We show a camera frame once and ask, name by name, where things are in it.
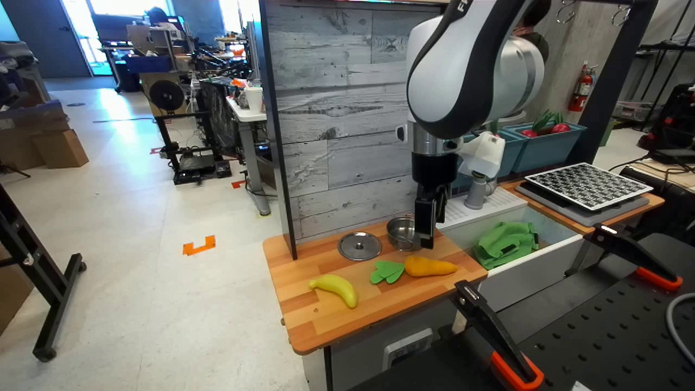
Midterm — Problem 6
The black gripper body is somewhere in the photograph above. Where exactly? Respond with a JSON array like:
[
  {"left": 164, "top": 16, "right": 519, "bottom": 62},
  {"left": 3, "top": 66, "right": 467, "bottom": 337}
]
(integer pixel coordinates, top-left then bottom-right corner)
[{"left": 410, "top": 150, "right": 461, "bottom": 208}]

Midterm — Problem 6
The orange carrot plush toy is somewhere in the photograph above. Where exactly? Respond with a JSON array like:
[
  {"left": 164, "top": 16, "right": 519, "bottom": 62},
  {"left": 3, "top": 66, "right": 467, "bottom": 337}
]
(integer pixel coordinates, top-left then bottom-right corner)
[{"left": 366, "top": 255, "right": 461, "bottom": 286}]

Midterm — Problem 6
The white toy sink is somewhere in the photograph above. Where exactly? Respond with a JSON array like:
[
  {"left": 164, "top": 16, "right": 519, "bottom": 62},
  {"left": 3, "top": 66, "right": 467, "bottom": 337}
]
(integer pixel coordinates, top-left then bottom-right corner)
[{"left": 430, "top": 188, "right": 590, "bottom": 312}]

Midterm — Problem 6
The grey toy faucet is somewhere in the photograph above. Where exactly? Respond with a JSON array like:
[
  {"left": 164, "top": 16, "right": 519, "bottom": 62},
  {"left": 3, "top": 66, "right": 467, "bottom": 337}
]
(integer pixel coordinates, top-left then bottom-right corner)
[{"left": 463, "top": 171, "right": 504, "bottom": 213}]

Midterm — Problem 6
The green toy object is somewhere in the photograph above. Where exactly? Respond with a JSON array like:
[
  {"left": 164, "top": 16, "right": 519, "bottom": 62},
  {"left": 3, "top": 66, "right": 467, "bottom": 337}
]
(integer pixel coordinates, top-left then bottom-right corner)
[{"left": 472, "top": 220, "right": 540, "bottom": 272}]

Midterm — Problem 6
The yellow banana plush toy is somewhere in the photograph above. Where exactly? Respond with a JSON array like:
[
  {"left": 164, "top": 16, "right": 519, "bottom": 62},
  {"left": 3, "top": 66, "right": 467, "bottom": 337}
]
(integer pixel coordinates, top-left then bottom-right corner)
[{"left": 309, "top": 274, "right": 360, "bottom": 310}]

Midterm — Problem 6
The red green vegetable toy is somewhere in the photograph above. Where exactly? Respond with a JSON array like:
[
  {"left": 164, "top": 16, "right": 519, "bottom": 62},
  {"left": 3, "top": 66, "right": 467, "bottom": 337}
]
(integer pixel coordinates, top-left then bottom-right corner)
[{"left": 522, "top": 108, "right": 573, "bottom": 139}]

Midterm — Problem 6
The wooden counter cabinet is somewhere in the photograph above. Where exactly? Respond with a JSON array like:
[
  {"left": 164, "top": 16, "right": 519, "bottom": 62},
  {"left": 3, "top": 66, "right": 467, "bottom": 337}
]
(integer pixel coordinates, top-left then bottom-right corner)
[{"left": 260, "top": 220, "right": 489, "bottom": 391}]

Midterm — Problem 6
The wooden side counter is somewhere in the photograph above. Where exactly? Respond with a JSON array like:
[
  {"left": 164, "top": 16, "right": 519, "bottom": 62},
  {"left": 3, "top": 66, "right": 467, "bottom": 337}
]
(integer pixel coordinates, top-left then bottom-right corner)
[{"left": 497, "top": 175, "right": 667, "bottom": 237}]

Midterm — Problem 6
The small metal bowl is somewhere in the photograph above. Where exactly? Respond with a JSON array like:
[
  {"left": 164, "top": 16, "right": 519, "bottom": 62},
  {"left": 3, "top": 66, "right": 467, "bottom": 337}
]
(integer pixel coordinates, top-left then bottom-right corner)
[{"left": 385, "top": 214, "right": 431, "bottom": 255}]

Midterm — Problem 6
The round metal pot lid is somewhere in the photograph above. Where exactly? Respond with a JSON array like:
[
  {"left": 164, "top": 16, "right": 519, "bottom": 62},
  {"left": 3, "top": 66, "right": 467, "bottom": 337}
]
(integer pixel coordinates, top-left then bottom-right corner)
[{"left": 336, "top": 231, "right": 385, "bottom": 262}]

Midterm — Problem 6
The teal planter box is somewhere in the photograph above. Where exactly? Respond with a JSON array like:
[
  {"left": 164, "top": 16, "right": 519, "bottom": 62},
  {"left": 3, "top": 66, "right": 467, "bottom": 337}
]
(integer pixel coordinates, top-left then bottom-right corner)
[
  {"left": 506, "top": 122, "right": 589, "bottom": 179},
  {"left": 451, "top": 129, "right": 525, "bottom": 195}
]

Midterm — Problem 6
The grey wood backsplash panel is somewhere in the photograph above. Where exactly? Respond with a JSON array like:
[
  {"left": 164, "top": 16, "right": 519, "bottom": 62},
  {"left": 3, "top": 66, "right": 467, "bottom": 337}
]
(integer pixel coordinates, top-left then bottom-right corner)
[{"left": 259, "top": 0, "right": 443, "bottom": 260}]

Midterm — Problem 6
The black white grid tray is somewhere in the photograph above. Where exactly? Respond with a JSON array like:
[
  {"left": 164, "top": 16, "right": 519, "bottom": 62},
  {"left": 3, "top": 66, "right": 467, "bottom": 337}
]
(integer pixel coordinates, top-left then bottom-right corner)
[{"left": 524, "top": 161, "right": 655, "bottom": 214}]

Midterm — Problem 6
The red fire extinguisher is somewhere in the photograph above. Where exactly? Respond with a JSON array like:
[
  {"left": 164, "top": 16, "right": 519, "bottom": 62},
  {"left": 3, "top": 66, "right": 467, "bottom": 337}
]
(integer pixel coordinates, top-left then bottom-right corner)
[{"left": 567, "top": 62, "right": 598, "bottom": 116}]

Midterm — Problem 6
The white desk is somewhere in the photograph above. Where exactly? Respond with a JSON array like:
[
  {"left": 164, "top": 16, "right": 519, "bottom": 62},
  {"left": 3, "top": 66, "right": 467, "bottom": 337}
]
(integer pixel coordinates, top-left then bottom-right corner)
[{"left": 224, "top": 93, "right": 275, "bottom": 218}]

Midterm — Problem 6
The black perforated robot table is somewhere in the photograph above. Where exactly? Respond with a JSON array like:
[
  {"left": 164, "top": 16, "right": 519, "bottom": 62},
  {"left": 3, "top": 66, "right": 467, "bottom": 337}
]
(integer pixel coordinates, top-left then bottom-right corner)
[{"left": 346, "top": 231, "right": 695, "bottom": 391}]

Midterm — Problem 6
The black equipment cart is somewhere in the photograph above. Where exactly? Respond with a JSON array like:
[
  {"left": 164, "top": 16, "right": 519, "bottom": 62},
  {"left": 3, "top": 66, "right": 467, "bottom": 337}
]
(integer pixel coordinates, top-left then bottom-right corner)
[{"left": 138, "top": 67, "right": 235, "bottom": 186}]

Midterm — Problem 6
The cardboard box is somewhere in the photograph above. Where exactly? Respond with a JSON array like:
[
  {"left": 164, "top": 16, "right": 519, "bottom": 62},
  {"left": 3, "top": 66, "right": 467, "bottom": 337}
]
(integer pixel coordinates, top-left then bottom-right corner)
[{"left": 0, "top": 125, "right": 90, "bottom": 171}]

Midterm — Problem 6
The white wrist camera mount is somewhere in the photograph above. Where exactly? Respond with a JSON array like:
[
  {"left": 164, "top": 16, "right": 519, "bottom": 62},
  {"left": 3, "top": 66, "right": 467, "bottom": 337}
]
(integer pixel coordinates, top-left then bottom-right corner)
[{"left": 459, "top": 131, "right": 509, "bottom": 182}]

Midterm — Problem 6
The black clamp orange handle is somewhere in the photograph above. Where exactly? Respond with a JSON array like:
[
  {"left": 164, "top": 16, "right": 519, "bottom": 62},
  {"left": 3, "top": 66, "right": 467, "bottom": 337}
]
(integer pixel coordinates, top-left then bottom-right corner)
[
  {"left": 447, "top": 277, "right": 548, "bottom": 391},
  {"left": 564, "top": 224, "right": 684, "bottom": 296}
]

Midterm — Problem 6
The grey cable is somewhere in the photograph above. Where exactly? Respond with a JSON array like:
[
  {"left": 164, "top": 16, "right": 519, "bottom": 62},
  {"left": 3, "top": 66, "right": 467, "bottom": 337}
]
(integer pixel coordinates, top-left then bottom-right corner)
[{"left": 665, "top": 290, "right": 695, "bottom": 366}]

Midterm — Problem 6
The black metal stand frame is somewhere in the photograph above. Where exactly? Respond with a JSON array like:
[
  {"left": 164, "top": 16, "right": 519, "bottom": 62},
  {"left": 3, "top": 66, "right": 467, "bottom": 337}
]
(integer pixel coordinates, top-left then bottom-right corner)
[{"left": 0, "top": 182, "right": 89, "bottom": 364}]

